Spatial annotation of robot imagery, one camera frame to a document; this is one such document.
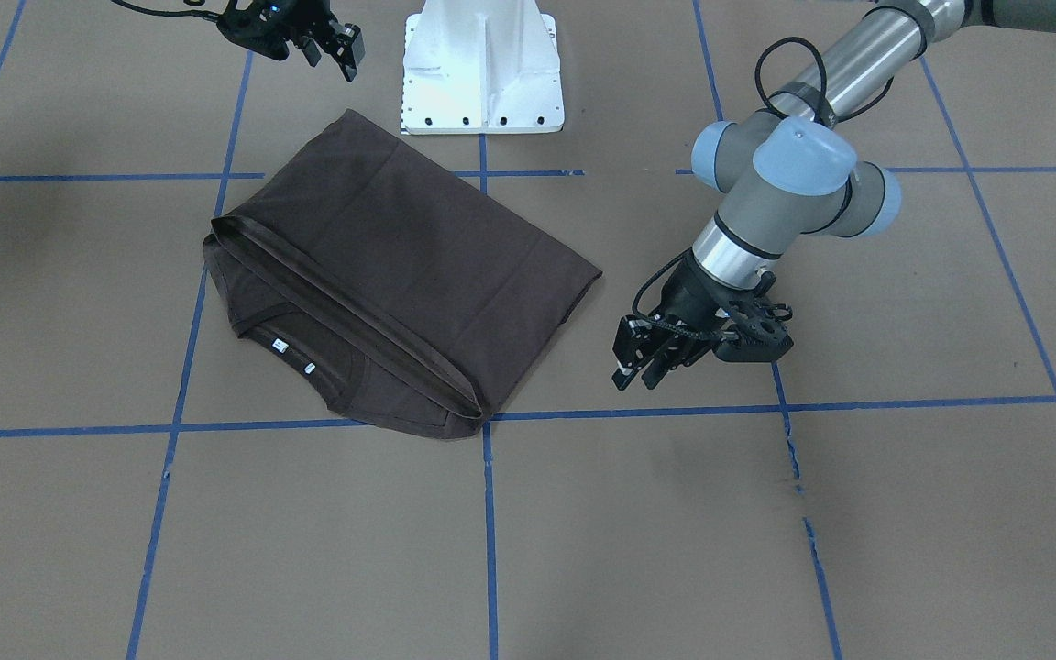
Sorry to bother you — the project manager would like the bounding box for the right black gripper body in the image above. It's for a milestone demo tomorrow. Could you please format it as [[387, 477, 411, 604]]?
[[248, 1, 332, 48]]

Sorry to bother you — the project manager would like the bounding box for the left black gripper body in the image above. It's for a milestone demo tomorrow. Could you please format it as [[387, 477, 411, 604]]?
[[650, 252, 736, 354]]

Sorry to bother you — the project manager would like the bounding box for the dark brown t-shirt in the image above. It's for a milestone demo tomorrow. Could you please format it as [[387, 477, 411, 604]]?
[[203, 109, 600, 440]]

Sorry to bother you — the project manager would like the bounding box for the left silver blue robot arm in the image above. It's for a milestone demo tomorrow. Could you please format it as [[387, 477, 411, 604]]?
[[612, 1, 1056, 390]]

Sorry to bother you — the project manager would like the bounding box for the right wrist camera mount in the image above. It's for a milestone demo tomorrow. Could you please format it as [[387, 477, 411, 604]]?
[[216, 1, 296, 61]]

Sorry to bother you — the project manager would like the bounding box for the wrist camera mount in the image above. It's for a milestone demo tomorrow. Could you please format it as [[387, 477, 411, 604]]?
[[712, 269, 795, 363], [216, 1, 296, 61]]

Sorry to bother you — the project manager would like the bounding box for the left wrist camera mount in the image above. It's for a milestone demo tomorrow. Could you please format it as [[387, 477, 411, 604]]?
[[712, 269, 795, 363]]

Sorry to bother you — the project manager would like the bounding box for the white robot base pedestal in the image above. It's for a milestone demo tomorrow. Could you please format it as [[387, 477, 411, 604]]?
[[400, 1, 566, 135]]

